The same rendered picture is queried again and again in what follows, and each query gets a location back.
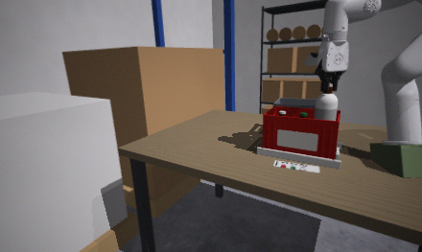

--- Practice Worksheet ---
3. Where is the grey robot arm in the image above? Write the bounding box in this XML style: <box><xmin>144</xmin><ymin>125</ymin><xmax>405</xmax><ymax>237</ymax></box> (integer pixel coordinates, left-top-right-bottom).
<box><xmin>321</xmin><ymin>0</ymin><xmax>422</xmax><ymax>145</ymax></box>

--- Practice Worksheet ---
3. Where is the white paper pick list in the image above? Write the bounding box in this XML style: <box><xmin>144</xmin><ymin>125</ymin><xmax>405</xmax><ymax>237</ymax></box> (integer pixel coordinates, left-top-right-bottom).
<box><xmin>273</xmin><ymin>161</ymin><xmax>319</xmax><ymax>173</ymax></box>

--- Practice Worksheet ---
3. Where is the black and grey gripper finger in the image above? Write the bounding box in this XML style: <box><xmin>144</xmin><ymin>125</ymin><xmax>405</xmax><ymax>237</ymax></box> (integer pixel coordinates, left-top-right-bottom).
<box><xmin>315</xmin><ymin>60</ymin><xmax>330</xmax><ymax>92</ymax></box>
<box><xmin>330</xmin><ymin>70</ymin><xmax>346</xmax><ymax>91</ymax></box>

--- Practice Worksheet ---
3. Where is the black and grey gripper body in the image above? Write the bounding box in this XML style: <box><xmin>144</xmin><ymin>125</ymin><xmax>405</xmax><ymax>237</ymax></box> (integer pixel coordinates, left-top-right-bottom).
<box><xmin>316</xmin><ymin>40</ymin><xmax>348</xmax><ymax>72</ymax></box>

